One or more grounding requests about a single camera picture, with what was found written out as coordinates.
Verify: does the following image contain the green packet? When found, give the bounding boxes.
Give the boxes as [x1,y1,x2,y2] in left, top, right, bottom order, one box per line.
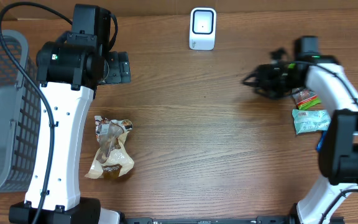
[291,88,321,110]

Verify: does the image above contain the teal snack packet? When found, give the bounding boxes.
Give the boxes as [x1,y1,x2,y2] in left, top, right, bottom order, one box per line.
[291,109,331,134]

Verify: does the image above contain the blue snack bar wrapper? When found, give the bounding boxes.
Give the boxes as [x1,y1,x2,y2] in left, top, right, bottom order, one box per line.
[316,131,327,152]

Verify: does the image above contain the beige snack bag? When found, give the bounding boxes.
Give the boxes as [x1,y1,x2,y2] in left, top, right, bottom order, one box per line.
[85,116,134,179]

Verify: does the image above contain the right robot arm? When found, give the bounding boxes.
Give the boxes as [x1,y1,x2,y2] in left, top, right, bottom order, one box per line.
[242,35,358,223]

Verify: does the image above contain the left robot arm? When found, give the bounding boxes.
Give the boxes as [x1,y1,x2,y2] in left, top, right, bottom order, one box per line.
[9,4,131,224]

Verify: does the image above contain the white barcode scanner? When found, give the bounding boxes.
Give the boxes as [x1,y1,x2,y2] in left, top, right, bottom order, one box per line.
[189,7,216,50]

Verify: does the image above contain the grey plastic mesh basket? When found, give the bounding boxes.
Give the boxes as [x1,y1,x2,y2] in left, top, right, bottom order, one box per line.
[0,43,41,192]

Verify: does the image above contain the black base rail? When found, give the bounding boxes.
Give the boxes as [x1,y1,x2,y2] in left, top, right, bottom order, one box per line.
[121,215,300,224]

